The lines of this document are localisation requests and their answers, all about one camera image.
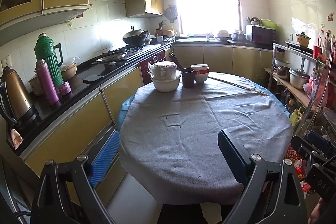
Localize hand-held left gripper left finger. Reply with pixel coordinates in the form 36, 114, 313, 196
30, 129, 121, 224

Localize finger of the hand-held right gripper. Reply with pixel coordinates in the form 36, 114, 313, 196
290, 135, 319, 164
307, 131, 332, 155

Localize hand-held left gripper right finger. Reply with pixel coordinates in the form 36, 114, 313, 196
217, 130, 307, 224

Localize red mesh basket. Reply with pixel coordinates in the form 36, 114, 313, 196
285, 144, 313, 194

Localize person's right hand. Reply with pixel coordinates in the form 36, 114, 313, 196
308, 196, 326, 217

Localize red bag on rack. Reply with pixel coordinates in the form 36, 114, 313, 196
303, 74, 328, 106

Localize grey tablecloth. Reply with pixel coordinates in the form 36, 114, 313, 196
119, 72, 294, 205

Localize large steel pot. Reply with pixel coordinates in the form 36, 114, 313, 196
289, 69, 311, 90

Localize thin bamboo stick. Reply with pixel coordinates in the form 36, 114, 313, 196
209, 76, 267, 95

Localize small steel pot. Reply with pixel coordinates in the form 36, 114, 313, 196
276, 65, 290, 80

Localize black kitchen countertop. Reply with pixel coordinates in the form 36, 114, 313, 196
5, 39, 275, 156

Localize black phone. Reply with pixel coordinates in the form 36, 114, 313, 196
83, 74, 104, 84

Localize purple cup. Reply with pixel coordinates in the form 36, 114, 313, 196
56, 81, 72, 96

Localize white bowl red band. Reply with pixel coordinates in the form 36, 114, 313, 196
194, 69, 210, 84

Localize metal storage rack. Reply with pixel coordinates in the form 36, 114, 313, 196
264, 42, 336, 140

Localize floral small cup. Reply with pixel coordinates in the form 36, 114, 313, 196
10, 129, 24, 149

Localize dark cup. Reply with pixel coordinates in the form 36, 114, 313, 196
182, 68, 195, 88

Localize purple thermos bottle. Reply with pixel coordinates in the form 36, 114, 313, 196
35, 59, 61, 106

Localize brown bowl in plastic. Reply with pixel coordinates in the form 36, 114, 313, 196
61, 56, 79, 80

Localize clear oil bottle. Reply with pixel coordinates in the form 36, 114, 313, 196
322, 30, 332, 58

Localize flat dark pan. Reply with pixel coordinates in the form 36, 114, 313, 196
96, 52, 126, 64

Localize enamel pot with lid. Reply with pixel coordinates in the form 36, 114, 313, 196
296, 31, 311, 46

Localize beige small cup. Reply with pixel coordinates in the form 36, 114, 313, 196
28, 74, 44, 96

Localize white lidded pot in bag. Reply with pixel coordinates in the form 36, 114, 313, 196
148, 61, 182, 81

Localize maroon built-in appliance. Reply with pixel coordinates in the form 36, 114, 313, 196
139, 49, 166, 85

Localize brass electric kettle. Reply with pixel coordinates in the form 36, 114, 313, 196
0, 67, 38, 127

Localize gas stove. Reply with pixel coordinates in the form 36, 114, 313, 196
92, 46, 147, 65

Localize green thermos jug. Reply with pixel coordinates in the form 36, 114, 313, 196
34, 33, 65, 86

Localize dark microwave oven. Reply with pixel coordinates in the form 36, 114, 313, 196
245, 25, 277, 44

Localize steel mixing bowls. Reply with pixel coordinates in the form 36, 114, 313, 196
230, 31, 247, 42

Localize black wok with lid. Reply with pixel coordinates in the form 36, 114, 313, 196
122, 26, 150, 46

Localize green plastic basin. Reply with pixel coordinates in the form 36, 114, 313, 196
260, 19, 278, 29

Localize knife block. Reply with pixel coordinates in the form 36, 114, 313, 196
156, 21, 166, 37

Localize white wall socket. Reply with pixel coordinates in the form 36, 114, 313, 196
1, 55, 13, 68

